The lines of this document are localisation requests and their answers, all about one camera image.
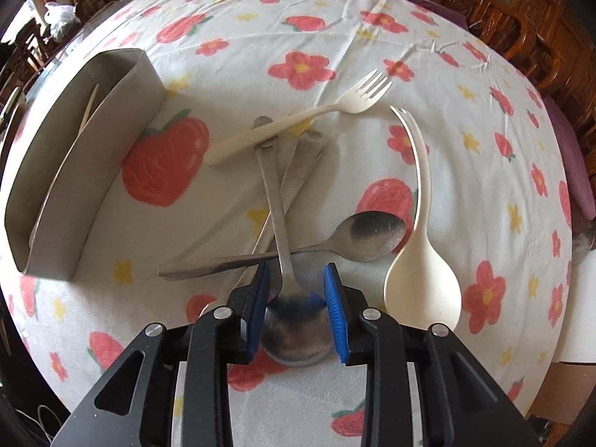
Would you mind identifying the square purple seat cushion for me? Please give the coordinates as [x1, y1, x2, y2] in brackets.
[542, 95, 596, 219]

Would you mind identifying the dark wooden dining chair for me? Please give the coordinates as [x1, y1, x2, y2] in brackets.
[0, 9, 53, 103]

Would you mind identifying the strawberry flower print tablecloth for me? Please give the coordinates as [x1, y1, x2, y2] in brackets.
[0, 0, 573, 438]

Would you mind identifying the cream plastic fork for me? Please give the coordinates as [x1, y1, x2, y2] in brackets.
[203, 69, 393, 167]

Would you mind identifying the metal fork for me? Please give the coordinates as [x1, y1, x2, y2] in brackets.
[198, 130, 327, 322]

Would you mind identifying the cream plastic spoon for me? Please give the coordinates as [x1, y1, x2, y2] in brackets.
[383, 105, 463, 332]

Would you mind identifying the rectangular metal tin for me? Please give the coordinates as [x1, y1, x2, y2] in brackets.
[2, 48, 167, 281]

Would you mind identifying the white plastic bag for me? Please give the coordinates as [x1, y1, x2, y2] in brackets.
[44, 1, 78, 41]

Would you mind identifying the metal spoon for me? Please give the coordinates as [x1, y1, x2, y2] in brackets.
[253, 115, 335, 368]
[157, 210, 407, 282]

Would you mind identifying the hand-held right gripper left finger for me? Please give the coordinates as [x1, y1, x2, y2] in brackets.
[51, 262, 272, 447]

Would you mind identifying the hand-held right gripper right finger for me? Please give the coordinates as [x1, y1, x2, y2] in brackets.
[323, 262, 532, 447]

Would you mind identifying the carved wooden armchair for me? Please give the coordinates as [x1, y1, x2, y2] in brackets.
[468, 0, 596, 159]

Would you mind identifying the grey furry animal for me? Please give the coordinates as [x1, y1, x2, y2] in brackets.
[570, 230, 596, 266]

